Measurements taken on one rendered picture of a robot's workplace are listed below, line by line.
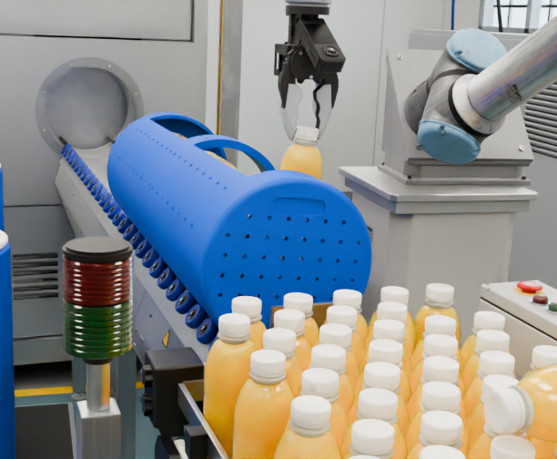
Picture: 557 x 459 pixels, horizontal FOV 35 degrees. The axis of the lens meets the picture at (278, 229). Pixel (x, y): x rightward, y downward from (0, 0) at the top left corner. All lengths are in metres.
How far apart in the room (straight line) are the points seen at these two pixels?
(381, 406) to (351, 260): 0.54
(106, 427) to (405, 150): 1.10
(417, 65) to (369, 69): 4.98
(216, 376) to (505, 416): 0.41
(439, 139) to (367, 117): 5.35
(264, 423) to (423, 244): 0.86
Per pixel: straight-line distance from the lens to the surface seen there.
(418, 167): 1.81
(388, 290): 1.23
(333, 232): 1.36
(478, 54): 1.68
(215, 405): 1.10
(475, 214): 1.78
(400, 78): 1.89
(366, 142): 6.96
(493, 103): 1.54
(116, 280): 0.79
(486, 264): 1.82
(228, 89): 2.75
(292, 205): 1.33
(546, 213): 3.42
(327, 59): 1.34
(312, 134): 1.42
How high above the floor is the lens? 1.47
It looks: 14 degrees down
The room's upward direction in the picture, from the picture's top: 3 degrees clockwise
